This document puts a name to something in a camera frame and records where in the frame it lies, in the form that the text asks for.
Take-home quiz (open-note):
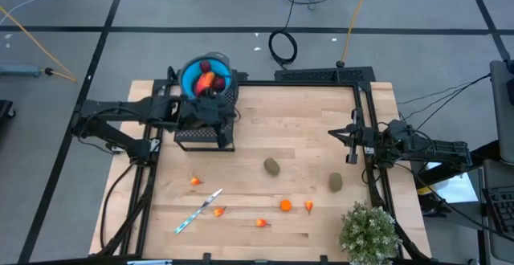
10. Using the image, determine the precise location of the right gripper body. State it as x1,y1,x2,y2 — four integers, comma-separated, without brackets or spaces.
345,108,378,165

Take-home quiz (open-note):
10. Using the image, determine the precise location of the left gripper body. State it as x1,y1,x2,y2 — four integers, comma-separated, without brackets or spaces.
178,89,238,149

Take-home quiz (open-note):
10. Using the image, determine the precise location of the red-orange mango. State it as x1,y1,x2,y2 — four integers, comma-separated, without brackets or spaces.
194,71,217,97

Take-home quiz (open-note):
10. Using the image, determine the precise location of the blue collapsible bowl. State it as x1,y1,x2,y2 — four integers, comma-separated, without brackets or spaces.
177,51,235,102

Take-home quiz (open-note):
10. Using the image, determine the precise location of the brown-green kiwi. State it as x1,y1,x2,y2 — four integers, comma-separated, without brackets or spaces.
328,172,344,193
263,157,282,177

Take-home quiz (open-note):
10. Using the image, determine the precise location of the black perforated metal shelf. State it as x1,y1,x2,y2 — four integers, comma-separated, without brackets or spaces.
173,86,239,153

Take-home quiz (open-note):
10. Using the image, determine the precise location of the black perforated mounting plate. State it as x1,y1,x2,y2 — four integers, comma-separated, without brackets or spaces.
274,66,377,84

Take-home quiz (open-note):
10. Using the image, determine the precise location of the potted green plant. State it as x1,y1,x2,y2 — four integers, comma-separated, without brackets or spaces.
338,200,403,265

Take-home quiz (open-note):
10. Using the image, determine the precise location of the white panel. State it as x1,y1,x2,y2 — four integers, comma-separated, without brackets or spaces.
422,156,480,205

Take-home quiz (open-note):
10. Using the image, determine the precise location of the black desk bar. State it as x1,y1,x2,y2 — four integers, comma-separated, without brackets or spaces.
415,139,504,186

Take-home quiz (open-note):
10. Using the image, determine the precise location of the grey monitor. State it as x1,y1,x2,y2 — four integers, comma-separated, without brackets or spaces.
488,59,514,165

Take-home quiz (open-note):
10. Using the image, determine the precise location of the black keyboard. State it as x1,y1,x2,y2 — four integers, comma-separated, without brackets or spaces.
482,185,514,236

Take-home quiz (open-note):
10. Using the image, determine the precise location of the grey desk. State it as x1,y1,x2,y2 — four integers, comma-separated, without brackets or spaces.
479,158,514,264

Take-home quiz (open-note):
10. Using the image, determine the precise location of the grey floor bar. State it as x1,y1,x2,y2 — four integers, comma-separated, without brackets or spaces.
0,64,43,78

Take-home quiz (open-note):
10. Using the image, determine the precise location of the black floor object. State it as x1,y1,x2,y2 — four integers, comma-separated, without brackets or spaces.
0,99,18,120

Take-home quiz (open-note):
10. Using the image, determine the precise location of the black metal table frame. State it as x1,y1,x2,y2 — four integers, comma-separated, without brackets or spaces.
95,78,434,265

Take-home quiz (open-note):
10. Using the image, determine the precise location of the black hanging cable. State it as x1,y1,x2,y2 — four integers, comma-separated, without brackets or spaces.
267,0,302,68

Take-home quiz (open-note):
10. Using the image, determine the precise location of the blue-handled knife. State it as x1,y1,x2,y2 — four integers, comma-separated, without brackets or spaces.
173,188,224,235

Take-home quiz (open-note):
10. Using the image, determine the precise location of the yellow hanging cord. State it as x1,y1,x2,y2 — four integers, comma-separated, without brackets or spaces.
336,0,373,69

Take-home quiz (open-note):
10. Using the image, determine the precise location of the yellow floor cable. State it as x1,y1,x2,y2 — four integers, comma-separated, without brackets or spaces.
0,6,79,84

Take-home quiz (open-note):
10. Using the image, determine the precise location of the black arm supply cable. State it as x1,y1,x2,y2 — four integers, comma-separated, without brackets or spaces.
99,160,140,256

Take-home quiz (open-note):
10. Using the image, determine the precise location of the grey camera bracket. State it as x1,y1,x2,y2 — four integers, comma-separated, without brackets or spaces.
127,259,173,265

